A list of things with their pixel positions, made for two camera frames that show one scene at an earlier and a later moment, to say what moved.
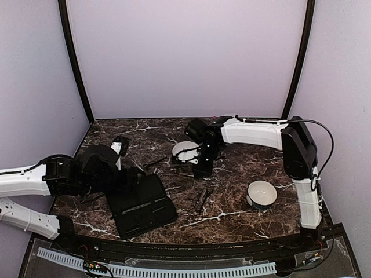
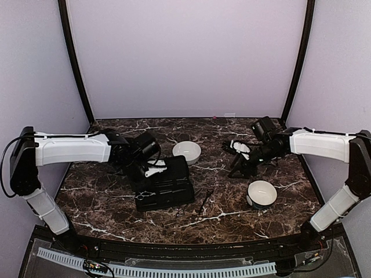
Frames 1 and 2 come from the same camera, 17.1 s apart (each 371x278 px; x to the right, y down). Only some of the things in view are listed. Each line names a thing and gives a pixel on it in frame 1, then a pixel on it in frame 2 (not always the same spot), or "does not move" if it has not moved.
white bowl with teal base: (262, 193) does not move
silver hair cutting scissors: (202, 200) -> (145, 193)
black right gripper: (199, 171) -> (243, 165)
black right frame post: (302, 61) does not move
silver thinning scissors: (189, 215) -> (179, 211)
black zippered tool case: (140, 204) -> (171, 188)
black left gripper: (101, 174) -> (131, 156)
